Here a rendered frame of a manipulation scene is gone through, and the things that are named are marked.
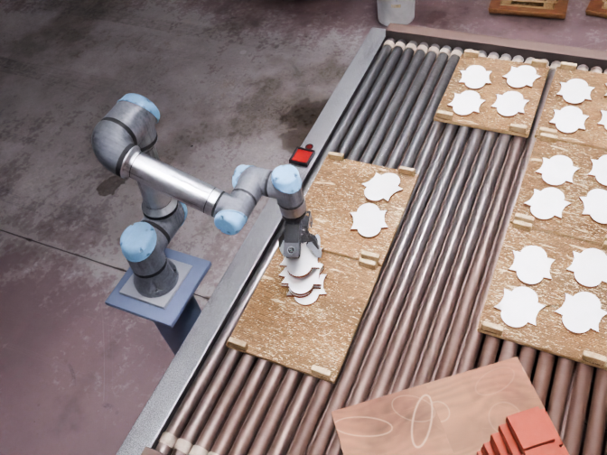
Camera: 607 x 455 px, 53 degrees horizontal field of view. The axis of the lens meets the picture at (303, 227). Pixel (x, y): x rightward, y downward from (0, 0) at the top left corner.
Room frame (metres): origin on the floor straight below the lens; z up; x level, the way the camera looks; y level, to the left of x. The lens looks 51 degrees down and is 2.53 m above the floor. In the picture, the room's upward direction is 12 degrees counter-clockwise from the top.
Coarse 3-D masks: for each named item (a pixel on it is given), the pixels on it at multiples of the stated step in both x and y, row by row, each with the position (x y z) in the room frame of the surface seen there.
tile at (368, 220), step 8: (360, 208) 1.33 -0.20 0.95; (368, 208) 1.33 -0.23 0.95; (376, 208) 1.32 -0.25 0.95; (352, 216) 1.31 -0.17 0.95; (360, 216) 1.30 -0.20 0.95; (368, 216) 1.29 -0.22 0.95; (376, 216) 1.29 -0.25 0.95; (384, 216) 1.28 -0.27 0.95; (360, 224) 1.27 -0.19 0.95; (368, 224) 1.26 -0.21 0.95; (376, 224) 1.25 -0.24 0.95; (384, 224) 1.24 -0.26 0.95; (360, 232) 1.23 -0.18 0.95; (368, 232) 1.23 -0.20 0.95; (376, 232) 1.22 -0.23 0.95
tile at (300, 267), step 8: (304, 248) 1.15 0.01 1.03; (304, 256) 1.12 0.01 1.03; (312, 256) 1.11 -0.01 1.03; (280, 264) 1.11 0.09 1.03; (288, 264) 1.11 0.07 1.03; (296, 264) 1.10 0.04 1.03; (304, 264) 1.09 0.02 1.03; (312, 264) 1.09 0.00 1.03; (288, 272) 1.08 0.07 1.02; (296, 272) 1.07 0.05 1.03; (304, 272) 1.06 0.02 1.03
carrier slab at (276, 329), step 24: (336, 264) 1.14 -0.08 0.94; (264, 288) 1.10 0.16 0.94; (288, 288) 1.08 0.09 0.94; (336, 288) 1.04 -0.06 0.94; (360, 288) 1.03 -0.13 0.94; (264, 312) 1.01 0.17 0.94; (288, 312) 0.99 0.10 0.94; (312, 312) 0.98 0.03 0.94; (336, 312) 0.96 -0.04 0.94; (360, 312) 0.94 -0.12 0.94; (240, 336) 0.95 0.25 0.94; (264, 336) 0.93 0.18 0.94; (288, 336) 0.91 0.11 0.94; (312, 336) 0.90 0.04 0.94; (336, 336) 0.88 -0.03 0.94; (288, 360) 0.84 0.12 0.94; (312, 360) 0.82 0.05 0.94; (336, 360) 0.80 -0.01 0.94
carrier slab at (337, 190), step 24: (336, 168) 1.55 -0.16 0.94; (360, 168) 1.53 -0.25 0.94; (384, 168) 1.50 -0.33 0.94; (312, 192) 1.46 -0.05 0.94; (336, 192) 1.44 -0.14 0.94; (360, 192) 1.41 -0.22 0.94; (408, 192) 1.37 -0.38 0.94; (312, 216) 1.35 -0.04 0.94; (336, 216) 1.33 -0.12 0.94; (336, 240) 1.23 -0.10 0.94; (360, 240) 1.21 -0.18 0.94; (384, 240) 1.19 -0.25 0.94
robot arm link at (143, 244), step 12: (132, 228) 1.31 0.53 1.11; (144, 228) 1.30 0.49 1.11; (156, 228) 1.31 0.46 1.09; (120, 240) 1.28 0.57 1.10; (132, 240) 1.26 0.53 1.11; (144, 240) 1.25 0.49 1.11; (156, 240) 1.27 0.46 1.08; (168, 240) 1.30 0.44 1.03; (132, 252) 1.22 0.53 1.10; (144, 252) 1.22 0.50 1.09; (156, 252) 1.24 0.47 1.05; (132, 264) 1.23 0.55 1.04; (144, 264) 1.21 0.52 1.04; (156, 264) 1.23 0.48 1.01
